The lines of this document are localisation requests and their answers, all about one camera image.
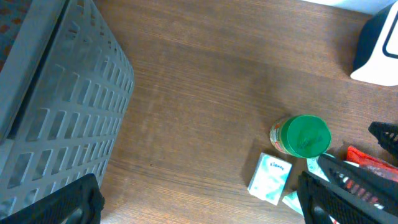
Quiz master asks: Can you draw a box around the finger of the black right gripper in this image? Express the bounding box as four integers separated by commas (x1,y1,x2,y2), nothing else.
317,154,397,215
368,121,397,157

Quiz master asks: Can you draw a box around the small teal tissue pack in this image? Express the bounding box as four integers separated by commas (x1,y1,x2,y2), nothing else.
248,152,292,205

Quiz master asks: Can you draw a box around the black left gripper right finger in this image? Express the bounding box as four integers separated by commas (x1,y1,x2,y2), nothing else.
297,172,397,223

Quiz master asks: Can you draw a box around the red candy bag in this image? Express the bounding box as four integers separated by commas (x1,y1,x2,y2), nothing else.
329,145,398,206

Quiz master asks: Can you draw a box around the dark grey plastic basket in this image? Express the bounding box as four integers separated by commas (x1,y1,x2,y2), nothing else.
1,0,134,218

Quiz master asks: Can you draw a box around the green lid jar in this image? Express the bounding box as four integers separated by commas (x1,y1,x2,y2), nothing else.
269,114,332,159

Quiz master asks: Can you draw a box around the teal wet wipes pack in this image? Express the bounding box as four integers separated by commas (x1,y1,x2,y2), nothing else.
282,157,329,216

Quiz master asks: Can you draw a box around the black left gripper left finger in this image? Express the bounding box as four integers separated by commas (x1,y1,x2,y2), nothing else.
1,173,105,224

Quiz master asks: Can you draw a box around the white barcode scanner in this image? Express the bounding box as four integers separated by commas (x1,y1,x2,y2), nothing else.
350,2,397,86

